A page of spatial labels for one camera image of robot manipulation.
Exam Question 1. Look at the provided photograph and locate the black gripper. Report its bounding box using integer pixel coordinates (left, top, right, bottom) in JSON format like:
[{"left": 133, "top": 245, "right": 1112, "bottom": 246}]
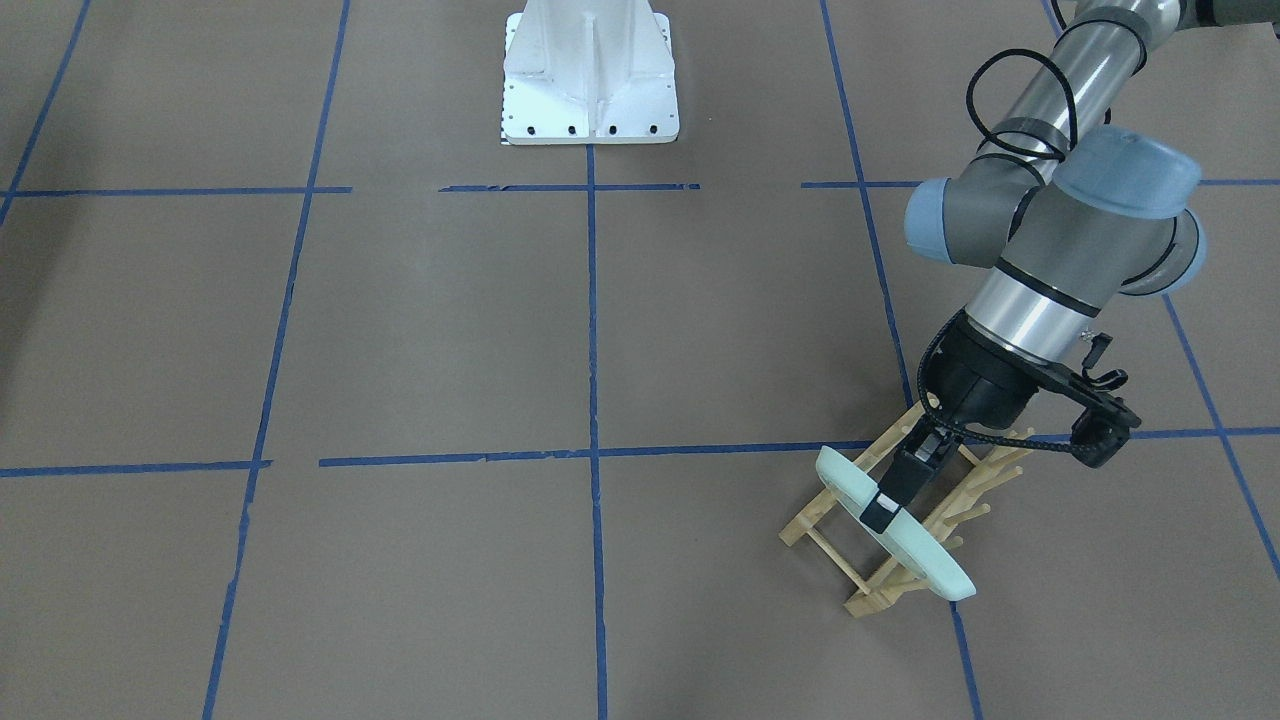
[{"left": 859, "top": 313, "right": 1046, "bottom": 534}]

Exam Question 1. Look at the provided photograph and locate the light green plate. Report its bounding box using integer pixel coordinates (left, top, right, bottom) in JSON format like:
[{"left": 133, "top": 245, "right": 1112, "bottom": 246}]
[{"left": 815, "top": 446, "right": 977, "bottom": 602}]

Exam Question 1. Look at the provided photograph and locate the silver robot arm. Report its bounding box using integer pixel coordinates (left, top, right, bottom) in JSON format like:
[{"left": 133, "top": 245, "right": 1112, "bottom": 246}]
[{"left": 859, "top": 1, "right": 1277, "bottom": 533}]

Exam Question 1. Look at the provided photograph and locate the wooden dish rack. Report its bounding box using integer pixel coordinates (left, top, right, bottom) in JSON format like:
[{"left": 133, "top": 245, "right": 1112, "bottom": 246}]
[{"left": 780, "top": 404, "right": 1029, "bottom": 618}]

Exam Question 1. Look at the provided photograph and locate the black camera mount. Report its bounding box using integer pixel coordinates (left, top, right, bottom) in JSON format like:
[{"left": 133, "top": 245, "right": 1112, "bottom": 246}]
[{"left": 1039, "top": 332, "right": 1140, "bottom": 468}]

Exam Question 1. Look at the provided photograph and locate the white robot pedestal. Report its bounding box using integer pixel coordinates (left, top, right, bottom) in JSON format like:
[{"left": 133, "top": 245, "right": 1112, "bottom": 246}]
[{"left": 500, "top": 1, "right": 681, "bottom": 146}]

